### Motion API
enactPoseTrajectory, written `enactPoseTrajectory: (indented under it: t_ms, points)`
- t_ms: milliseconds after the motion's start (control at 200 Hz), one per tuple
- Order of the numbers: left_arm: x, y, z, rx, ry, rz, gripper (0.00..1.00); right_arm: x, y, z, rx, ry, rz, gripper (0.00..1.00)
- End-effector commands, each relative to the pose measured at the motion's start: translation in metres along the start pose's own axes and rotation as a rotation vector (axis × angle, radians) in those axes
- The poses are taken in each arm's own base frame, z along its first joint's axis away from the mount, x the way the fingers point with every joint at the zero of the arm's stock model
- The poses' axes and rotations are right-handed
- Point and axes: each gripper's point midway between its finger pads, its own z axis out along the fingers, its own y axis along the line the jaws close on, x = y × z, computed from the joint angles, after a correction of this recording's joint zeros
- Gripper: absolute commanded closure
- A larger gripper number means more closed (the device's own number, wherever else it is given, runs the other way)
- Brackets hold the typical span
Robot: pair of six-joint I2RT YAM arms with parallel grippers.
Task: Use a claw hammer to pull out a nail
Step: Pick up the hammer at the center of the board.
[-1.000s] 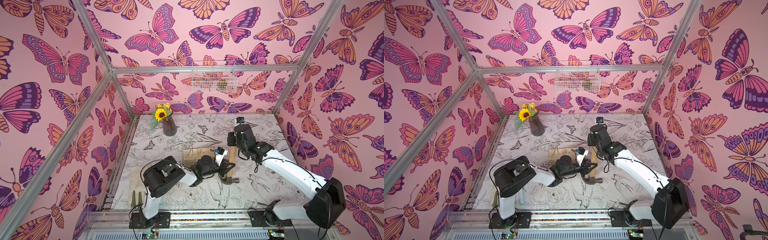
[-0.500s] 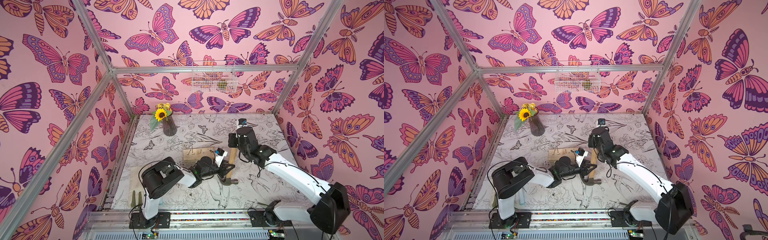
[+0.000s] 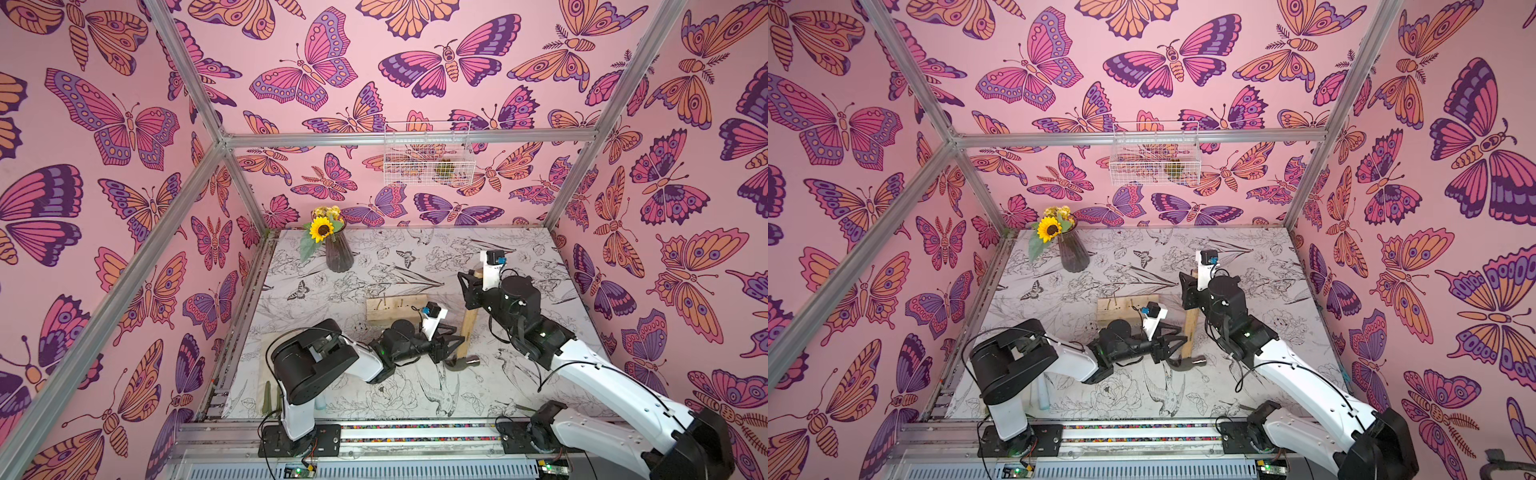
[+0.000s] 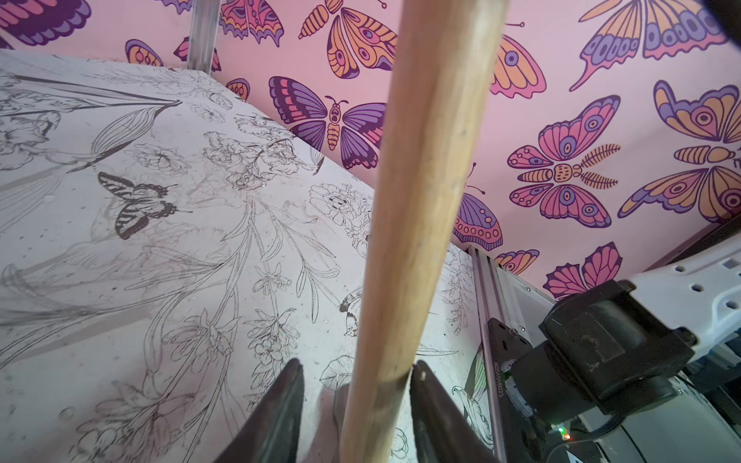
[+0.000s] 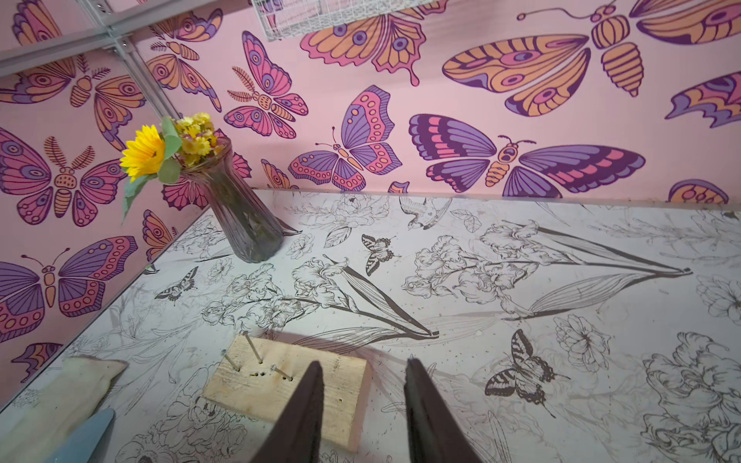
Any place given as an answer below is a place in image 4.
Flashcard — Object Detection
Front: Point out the wooden handle claw hammer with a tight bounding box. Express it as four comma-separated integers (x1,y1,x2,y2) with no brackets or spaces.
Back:
339,0,508,462

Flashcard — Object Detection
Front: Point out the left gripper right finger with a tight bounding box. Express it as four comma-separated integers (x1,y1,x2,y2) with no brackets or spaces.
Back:
409,361,498,463

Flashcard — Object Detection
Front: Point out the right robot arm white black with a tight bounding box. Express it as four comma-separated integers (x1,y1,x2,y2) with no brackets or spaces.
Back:
482,235,740,462

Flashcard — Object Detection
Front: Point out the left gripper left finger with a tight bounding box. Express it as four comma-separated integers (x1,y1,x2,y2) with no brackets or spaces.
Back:
215,359,305,463

